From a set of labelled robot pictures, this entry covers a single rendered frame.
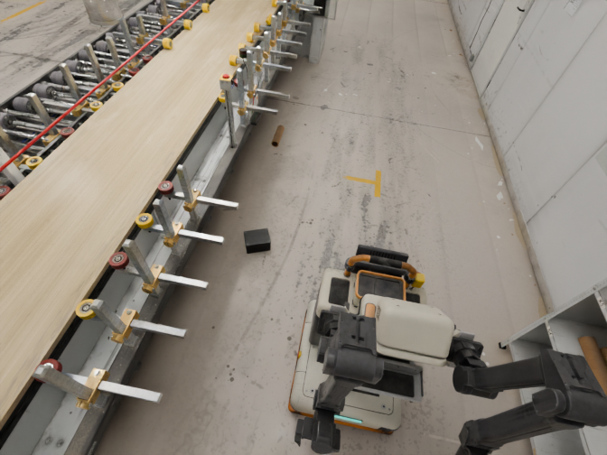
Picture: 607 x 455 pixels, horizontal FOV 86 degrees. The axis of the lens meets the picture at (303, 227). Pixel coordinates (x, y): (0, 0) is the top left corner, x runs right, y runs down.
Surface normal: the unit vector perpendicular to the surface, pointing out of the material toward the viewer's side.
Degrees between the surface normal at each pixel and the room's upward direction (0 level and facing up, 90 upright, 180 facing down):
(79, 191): 0
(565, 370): 13
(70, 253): 0
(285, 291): 0
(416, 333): 42
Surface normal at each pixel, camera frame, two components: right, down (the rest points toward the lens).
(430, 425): 0.08, -0.62
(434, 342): -0.06, 0.05
